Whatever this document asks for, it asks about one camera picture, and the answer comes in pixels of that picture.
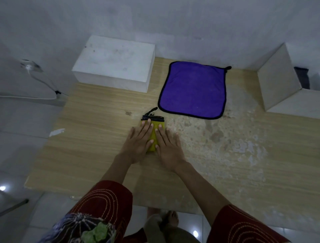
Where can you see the person's right hand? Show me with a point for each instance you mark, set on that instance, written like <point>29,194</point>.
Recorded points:
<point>170,152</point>

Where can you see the person's left hand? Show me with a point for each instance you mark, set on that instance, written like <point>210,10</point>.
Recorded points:
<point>136,147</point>

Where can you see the person's left middle finger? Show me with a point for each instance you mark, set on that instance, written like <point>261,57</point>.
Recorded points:
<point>147,129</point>

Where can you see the person's right middle finger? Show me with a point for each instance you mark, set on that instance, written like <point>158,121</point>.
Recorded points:
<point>163,134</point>

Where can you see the person's right little finger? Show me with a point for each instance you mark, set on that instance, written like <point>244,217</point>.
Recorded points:
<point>177,140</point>

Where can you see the person's left little finger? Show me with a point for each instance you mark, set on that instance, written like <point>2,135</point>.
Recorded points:
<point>132,134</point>

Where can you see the person's left thumb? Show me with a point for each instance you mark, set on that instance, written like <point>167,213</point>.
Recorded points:
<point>150,144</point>

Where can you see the person's right thumb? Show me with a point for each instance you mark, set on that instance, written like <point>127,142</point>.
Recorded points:
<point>157,149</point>

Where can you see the yellow cloth black trim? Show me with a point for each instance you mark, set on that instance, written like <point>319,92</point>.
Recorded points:
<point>158,123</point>

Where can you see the person's right forearm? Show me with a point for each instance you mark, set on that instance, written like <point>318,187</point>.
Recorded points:
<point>200,190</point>

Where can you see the person's left forearm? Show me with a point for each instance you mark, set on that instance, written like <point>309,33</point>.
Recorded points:
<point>116,170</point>

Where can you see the purple cloth black trim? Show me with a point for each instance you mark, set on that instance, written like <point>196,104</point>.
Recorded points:
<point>193,90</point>

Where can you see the person's bare foot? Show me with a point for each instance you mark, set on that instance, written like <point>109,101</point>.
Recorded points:
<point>171,217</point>

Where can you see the red embroidered garment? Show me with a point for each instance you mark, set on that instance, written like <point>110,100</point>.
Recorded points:
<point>105,200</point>

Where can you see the white closed rectangular box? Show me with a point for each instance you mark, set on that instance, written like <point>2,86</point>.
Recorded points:
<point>115,62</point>

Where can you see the white paper scrap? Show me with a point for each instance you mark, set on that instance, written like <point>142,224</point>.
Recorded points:
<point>57,132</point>

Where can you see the dark floral patterned fabric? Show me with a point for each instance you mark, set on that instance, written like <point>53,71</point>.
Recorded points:
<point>75,227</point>

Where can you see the white open box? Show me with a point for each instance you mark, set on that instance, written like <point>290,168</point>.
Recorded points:
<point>280,80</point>

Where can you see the grey metal rod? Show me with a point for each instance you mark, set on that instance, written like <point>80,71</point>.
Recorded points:
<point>12,208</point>

